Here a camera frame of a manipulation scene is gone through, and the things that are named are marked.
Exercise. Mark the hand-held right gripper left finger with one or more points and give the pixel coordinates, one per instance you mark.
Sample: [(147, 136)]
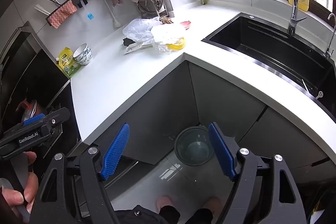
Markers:
[(115, 150)]

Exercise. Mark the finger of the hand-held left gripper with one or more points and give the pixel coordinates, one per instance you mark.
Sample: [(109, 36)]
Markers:
[(34, 119)]

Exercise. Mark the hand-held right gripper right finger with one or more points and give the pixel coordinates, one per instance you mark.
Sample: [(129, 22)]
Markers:
[(220, 150)]

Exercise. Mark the dark mesh waste bin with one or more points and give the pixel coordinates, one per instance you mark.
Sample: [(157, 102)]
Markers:
[(191, 150)]

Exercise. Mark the toothbrush packaging card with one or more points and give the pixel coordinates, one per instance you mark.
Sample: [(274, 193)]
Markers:
[(136, 48)]

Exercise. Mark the clear plastic bag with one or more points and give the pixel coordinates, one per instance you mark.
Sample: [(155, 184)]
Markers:
[(136, 29)]

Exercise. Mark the person's left hand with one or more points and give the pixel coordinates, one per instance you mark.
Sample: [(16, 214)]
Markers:
[(29, 187)]

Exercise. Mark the red pot metal lid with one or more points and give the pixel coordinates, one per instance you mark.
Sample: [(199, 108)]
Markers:
[(30, 109)]

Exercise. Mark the black kitchen stove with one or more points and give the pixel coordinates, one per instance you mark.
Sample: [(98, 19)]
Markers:
[(39, 69)]

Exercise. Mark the grey base cabinet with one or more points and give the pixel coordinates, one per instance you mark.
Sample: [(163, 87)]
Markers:
[(223, 98)]

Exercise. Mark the yellow green refill pouch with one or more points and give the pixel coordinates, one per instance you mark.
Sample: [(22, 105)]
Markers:
[(65, 61)]

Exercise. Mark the pink slipper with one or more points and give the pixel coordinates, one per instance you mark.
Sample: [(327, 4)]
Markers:
[(164, 201)]

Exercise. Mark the blue white porcelain bowl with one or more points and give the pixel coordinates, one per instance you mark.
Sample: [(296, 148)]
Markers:
[(82, 56)]

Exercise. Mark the pink striped dishcloth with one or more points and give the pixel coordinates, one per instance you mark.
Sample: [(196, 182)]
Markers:
[(63, 14)]

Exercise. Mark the bundle of white chopsticks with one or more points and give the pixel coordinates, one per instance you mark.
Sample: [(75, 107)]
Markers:
[(42, 10)]

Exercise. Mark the black kitchen sink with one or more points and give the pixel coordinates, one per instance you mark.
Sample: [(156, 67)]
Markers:
[(275, 56)]

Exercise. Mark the black cloth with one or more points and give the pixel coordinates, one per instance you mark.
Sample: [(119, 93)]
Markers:
[(128, 41)]

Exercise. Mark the yellow plastic packaging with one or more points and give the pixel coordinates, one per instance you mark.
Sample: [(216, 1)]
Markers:
[(178, 46)]

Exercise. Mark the blue silicone brush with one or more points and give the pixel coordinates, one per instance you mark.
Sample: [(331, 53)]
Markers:
[(90, 16)]

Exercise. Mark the dark chopsticks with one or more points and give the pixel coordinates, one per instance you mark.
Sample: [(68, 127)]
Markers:
[(53, 1)]

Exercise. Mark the white plastic bag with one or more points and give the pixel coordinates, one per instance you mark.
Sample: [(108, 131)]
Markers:
[(168, 32)]

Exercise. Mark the pink plastic dish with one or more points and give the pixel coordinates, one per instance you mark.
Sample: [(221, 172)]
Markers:
[(186, 24)]

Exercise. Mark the patterned snack wrapper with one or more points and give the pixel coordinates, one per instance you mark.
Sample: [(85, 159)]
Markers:
[(166, 21)]

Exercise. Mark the chrome kitchen faucet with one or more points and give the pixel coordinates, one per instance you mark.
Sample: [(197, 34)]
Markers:
[(292, 24)]

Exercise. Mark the thin chrome water tap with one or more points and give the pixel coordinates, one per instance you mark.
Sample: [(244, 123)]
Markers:
[(327, 52)]

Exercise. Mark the round metal lid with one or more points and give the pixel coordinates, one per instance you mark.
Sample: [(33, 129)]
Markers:
[(149, 6)]

